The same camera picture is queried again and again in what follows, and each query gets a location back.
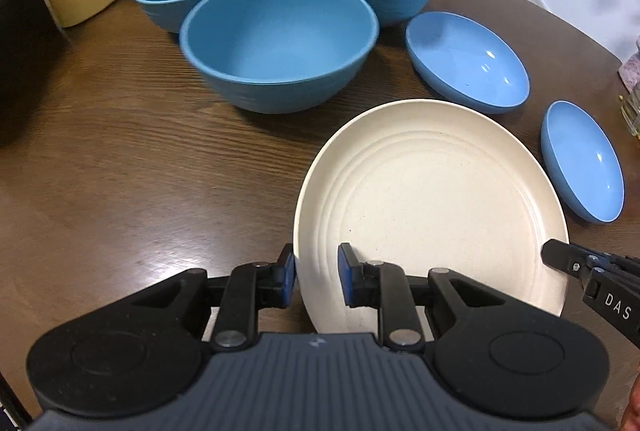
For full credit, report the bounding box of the shallow blue dish small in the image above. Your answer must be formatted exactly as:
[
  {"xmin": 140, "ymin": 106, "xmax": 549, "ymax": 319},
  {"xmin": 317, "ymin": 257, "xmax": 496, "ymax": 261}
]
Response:
[{"xmin": 540, "ymin": 100, "xmax": 625, "ymax": 224}]

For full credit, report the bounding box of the large blue bowl front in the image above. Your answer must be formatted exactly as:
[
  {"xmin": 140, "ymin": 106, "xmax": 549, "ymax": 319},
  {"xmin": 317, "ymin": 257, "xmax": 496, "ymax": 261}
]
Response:
[{"xmin": 179, "ymin": 0, "xmax": 380, "ymax": 114}]

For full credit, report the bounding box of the cream round plate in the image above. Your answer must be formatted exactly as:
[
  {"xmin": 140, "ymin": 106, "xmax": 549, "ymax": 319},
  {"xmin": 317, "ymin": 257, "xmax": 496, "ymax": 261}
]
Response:
[{"xmin": 293, "ymin": 99, "xmax": 568, "ymax": 333}]

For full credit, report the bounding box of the shallow blue dish large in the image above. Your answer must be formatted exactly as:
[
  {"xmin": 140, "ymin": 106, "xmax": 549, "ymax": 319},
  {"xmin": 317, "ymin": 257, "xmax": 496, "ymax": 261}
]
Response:
[{"xmin": 406, "ymin": 12, "xmax": 530, "ymax": 114}]

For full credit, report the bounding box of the glass vase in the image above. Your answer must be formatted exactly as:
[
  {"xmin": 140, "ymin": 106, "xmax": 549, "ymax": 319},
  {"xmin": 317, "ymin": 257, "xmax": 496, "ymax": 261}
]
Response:
[{"xmin": 620, "ymin": 82, "xmax": 640, "ymax": 138}]

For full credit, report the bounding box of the black paper bag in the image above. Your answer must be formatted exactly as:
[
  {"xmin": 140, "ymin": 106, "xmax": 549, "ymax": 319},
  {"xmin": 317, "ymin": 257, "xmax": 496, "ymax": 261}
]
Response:
[{"xmin": 0, "ymin": 0, "xmax": 67, "ymax": 146}]

